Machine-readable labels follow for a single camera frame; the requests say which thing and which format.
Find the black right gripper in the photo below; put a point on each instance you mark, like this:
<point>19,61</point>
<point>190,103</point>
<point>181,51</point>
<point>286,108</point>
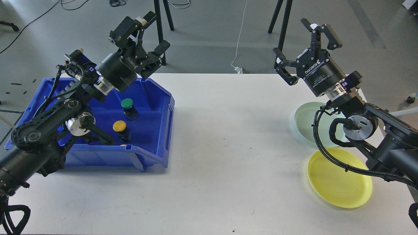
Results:
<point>321,73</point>

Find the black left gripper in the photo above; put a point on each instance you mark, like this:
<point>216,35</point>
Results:
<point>121,68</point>

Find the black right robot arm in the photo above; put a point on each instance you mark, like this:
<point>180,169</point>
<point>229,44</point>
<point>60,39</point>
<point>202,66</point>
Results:
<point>355,140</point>

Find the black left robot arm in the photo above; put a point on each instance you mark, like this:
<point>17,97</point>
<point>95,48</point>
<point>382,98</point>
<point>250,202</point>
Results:
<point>40,145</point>

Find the light green plate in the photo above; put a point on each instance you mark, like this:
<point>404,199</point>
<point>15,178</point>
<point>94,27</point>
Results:
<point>304,119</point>

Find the yellow plate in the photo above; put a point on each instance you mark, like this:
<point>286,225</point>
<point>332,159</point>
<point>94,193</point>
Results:
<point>334,185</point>

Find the black tripod right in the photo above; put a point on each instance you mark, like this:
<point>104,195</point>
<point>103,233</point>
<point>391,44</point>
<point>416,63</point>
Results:
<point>284,25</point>

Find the blue plastic bin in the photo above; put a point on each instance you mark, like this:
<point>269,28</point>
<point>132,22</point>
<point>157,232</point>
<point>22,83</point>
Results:
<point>150,132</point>

